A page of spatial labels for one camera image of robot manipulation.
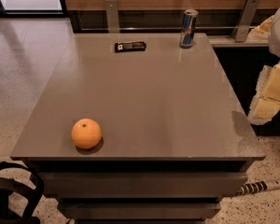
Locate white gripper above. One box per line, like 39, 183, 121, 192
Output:
247, 8, 280, 125

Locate black rxbar chocolate bar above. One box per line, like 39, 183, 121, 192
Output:
115, 41, 147, 53

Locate blue silver energy drink can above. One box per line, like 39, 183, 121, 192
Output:
179, 9, 199, 49

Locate black white striped power strip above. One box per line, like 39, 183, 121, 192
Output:
236, 180, 280, 196

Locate orange fruit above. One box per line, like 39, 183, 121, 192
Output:
71, 119, 103, 149

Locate grey upper drawer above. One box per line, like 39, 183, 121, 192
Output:
40, 173, 247, 198

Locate grey drawer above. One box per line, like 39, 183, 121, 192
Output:
58, 203, 220, 220
40, 173, 247, 198

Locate grey lower drawer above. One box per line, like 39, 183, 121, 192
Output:
58, 203, 220, 220

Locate black chair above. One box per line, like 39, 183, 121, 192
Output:
0, 161, 44, 224

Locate right metal wall bracket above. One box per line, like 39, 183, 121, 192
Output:
231, 0, 260, 43

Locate metal wall bracket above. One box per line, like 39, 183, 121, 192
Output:
105, 0, 119, 33
231, 0, 260, 43

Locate left metal wall bracket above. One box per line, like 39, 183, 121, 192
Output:
105, 0, 119, 33

